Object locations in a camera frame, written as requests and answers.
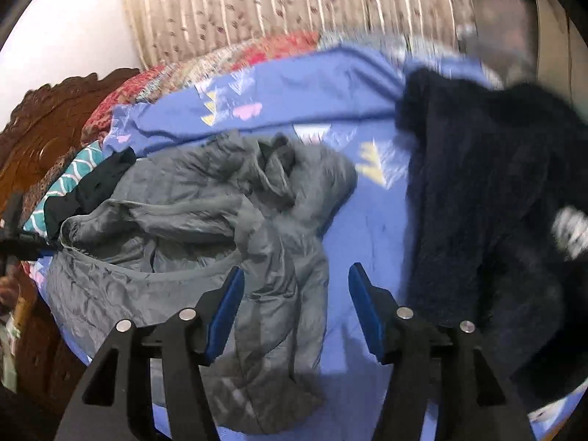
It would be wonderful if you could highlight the carved wooden headboard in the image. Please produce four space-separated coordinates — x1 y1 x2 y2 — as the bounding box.
0 68 141 419

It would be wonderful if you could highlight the grey puffer jacket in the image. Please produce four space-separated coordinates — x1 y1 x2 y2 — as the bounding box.
46 131 359 435

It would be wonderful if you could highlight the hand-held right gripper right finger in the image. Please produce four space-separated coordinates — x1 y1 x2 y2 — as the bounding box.
348 263 536 441

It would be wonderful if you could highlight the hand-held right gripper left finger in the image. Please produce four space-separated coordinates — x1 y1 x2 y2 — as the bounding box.
55 266 245 441

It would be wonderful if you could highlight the red patterned blanket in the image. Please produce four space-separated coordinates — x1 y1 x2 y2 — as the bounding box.
80 30 322 148

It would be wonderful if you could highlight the black cloth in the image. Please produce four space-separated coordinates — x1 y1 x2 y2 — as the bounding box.
46 149 139 240

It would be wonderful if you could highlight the dark navy fleece garment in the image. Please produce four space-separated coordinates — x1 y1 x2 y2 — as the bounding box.
395 67 588 414

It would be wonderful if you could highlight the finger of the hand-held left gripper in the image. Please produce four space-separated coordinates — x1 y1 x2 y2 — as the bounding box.
0 232 62 260
1 192 25 239

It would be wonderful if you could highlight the teal wave-patterned cloth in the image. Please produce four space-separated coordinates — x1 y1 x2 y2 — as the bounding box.
23 140 111 235

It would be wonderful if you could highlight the beige patterned curtain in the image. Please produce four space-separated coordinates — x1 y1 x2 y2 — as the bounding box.
117 0 478 69

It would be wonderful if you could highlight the blue printed bedsheet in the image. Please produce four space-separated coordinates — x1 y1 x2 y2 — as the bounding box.
28 46 584 441

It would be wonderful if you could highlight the grey cloth with red band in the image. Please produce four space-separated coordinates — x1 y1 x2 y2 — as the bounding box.
471 0 538 90

